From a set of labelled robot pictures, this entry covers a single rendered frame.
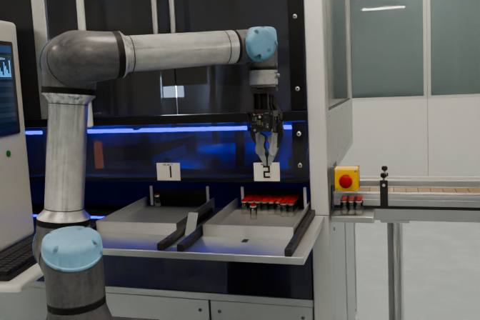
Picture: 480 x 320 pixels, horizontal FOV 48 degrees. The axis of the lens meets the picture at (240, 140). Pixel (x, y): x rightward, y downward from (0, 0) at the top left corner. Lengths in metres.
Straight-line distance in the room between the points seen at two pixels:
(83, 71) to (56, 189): 0.28
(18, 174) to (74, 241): 0.89
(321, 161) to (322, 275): 0.37
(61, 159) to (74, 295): 0.29
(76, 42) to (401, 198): 1.13
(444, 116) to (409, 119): 0.37
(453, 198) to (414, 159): 4.53
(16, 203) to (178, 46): 1.02
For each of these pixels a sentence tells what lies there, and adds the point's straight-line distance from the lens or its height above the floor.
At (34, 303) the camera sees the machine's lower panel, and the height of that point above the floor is 0.52.
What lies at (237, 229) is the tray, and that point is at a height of 0.90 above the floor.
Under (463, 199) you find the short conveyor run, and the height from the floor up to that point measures 0.91.
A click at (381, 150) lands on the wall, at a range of 6.32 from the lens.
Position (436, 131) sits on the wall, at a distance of 6.31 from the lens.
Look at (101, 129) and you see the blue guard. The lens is 1.94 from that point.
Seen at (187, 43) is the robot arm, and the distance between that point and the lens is 1.17.
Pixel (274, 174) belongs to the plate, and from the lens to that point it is 1.73.
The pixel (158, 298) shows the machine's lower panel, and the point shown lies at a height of 0.57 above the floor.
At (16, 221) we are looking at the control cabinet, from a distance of 1.99.
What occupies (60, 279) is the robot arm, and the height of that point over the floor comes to 0.95.
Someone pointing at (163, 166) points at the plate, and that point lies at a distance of 1.85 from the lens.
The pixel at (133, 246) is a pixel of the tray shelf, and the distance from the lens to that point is 1.52.
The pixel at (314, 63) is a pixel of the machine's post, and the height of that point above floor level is 1.36.
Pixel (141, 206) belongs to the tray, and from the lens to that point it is 1.95.
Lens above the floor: 1.31
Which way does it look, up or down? 6 degrees down
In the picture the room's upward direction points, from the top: 3 degrees counter-clockwise
